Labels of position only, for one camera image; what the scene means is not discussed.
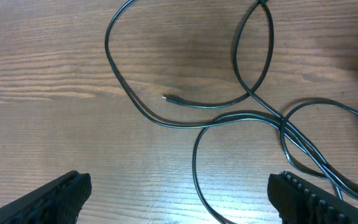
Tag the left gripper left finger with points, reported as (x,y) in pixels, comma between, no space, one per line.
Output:
(59,201)

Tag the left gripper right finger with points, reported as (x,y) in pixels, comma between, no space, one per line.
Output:
(300,202)

